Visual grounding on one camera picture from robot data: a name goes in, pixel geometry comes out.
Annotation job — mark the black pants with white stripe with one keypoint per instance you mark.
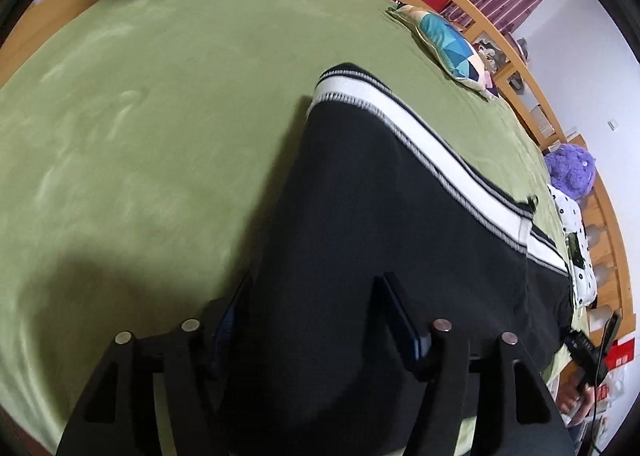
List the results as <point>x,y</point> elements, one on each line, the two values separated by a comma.
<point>374,190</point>

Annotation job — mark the green bed blanket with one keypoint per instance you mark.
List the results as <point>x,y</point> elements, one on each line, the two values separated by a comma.
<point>143,145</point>

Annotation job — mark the white black-dotted pillow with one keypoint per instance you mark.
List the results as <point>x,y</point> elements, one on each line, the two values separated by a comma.
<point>584,280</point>

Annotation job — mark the person's right hand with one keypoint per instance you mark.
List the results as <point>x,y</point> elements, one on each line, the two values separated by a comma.
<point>574,400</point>

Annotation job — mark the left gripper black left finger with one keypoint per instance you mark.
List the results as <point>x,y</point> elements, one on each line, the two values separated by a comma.
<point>161,395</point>

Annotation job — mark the colourful geometric cushion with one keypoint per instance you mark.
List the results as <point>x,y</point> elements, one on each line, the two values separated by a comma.
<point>454,53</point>

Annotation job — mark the wooden bed frame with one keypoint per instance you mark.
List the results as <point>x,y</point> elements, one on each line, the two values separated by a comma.
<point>27,24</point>

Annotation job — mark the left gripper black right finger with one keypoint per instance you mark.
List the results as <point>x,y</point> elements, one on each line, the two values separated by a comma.
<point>513,408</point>

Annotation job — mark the black tablet on pillow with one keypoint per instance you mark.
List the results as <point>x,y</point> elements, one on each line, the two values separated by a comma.
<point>575,251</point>

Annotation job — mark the purple fluffy plush toy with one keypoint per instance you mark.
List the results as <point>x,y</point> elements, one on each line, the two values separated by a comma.
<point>572,170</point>

